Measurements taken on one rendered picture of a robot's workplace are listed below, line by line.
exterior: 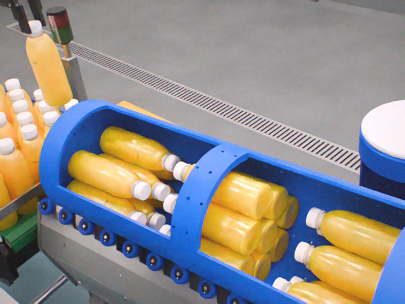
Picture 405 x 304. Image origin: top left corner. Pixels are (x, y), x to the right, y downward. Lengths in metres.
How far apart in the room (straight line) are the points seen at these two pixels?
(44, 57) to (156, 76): 2.75
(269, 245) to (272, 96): 2.65
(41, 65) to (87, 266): 0.51
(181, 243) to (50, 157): 0.40
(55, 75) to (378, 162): 0.84
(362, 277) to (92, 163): 0.64
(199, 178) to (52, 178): 0.40
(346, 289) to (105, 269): 0.62
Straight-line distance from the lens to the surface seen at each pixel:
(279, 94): 3.85
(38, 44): 1.52
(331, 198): 1.26
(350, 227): 1.13
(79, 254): 1.56
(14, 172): 1.61
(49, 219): 1.60
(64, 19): 1.95
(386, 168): 1.55
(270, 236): 1.23
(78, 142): 1.47
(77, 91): 2.05
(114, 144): 1.43
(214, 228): 1.16
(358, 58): 4.26
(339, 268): 1.13
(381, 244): 1.11
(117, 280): 1.48
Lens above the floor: 1.91
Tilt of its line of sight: 35 degrees down
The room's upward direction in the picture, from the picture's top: 7 degrees counter-clockwise
